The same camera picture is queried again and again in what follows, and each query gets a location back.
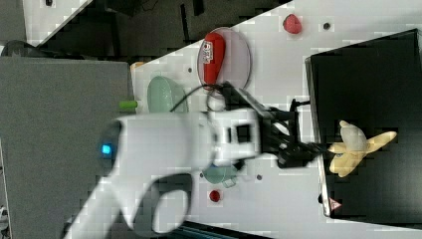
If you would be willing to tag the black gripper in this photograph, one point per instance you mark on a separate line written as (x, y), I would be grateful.
(278, 130)

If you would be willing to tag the yellow plush peeled banana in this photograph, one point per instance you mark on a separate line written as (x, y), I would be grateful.
(354, 147)

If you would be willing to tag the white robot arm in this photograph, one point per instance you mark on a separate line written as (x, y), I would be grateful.
(148, 156)

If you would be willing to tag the black toaster oven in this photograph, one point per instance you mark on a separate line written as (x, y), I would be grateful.
(377, 86)

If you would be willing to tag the teal cup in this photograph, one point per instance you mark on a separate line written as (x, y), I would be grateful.
(226, 175)

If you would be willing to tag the grey round plate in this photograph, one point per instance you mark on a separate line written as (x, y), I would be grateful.
(237, 64)

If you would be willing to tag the red plush strawberry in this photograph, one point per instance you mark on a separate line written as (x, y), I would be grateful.
(292, 24)

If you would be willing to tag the red plush ketchup bottle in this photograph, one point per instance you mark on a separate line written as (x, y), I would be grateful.
(213, 56)

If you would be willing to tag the light green bowl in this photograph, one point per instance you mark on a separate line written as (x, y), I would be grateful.
(163, 94)

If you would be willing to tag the grey cabinet panel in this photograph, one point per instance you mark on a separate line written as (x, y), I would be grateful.
(53, 113)

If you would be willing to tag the green cylinder handle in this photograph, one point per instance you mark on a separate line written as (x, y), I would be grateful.
(128, 105)

